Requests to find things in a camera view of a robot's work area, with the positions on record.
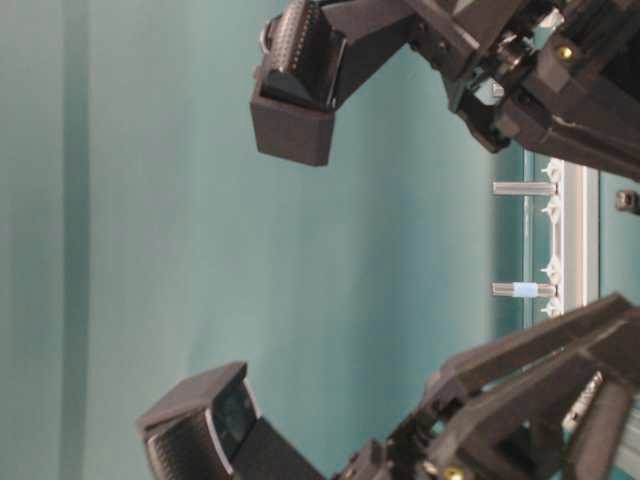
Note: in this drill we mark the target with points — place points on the lower black gripper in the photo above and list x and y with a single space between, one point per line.
528 405

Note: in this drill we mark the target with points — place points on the upper black gripper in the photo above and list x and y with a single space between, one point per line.
568 100

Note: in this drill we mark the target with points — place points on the white plastic clip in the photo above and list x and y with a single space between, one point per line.
553 308
553 209
553 270
553 170

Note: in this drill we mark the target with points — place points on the small black knob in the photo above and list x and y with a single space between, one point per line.
628 201

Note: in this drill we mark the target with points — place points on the long aluminium frame rail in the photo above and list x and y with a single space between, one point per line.
578 236

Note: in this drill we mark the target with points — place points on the middle aluminium post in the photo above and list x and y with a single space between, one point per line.
524 188

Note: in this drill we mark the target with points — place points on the aluminium post with blue tape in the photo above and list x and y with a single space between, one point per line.
523 290

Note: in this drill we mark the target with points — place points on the upper wrist camera on mount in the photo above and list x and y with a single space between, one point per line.
315 55

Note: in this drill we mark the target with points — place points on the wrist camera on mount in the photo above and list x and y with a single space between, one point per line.
315 55
209 426

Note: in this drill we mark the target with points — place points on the lower wrist camera on mount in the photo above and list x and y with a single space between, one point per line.
209 426

